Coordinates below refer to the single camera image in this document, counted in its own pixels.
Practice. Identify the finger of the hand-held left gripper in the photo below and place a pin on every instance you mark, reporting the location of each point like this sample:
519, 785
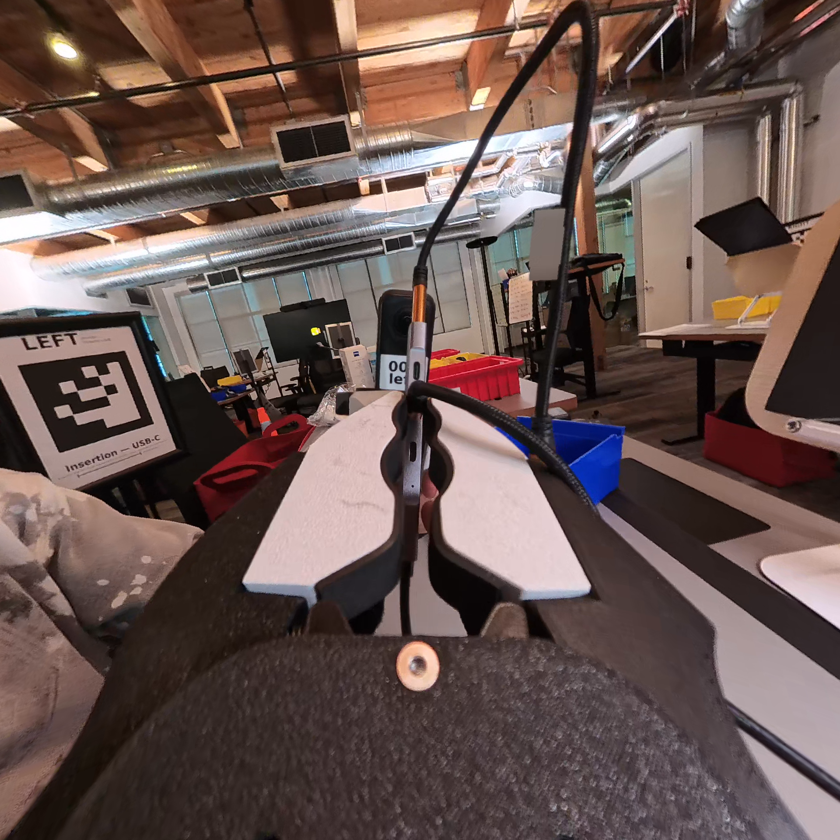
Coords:
367, 400

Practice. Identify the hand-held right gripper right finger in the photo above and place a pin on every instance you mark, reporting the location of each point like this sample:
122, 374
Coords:
505, 518

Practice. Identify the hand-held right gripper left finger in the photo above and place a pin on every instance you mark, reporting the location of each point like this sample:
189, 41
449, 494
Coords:
328, 499

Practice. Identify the grey usb hub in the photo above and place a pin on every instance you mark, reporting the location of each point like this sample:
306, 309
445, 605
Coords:
418, 354

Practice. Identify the person's left forearm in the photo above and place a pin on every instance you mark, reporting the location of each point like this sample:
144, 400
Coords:
52, 590

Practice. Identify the person's left hand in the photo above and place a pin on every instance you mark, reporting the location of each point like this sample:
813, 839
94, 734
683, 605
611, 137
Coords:
430, 505

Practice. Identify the white carton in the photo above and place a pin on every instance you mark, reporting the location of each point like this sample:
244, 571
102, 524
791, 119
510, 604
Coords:
356, 367

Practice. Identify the black television screen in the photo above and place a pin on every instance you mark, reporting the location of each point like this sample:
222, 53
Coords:
295, 334

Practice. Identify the blue plastic bin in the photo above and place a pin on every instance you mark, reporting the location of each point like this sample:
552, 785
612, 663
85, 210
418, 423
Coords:
584, 453

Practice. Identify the white flip chart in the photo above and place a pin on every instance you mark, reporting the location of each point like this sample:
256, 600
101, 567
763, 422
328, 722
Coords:
520, 298

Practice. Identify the black table mat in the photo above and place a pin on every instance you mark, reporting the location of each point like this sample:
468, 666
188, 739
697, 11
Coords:
682, 512

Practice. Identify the white air vent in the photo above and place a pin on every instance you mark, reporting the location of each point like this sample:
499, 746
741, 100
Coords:
313, 141
16, 191

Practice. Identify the red floor bin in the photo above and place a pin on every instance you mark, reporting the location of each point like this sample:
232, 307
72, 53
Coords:
761, 453

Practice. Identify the black framed marker sign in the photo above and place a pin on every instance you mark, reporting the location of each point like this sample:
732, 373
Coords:
85, 394

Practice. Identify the white top desk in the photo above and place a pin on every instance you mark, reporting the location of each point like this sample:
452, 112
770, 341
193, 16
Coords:
695, 330

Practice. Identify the white door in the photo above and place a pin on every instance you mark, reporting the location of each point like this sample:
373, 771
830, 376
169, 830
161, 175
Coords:
666, 249

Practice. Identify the yellow plastic bin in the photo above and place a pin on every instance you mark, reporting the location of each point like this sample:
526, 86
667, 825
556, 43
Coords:
735, 307

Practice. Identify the black panel on beige board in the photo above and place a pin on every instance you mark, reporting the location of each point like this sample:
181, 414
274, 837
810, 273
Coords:
807, 341

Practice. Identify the black tilted panel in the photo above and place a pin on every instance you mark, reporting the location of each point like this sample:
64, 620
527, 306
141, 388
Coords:
745, 226

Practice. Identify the round ceiling lamp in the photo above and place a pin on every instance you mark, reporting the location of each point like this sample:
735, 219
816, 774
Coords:
64, 47

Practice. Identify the silver ventilation duct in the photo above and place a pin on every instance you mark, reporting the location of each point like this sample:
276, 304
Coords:
262, 229
709, 105
197, 174

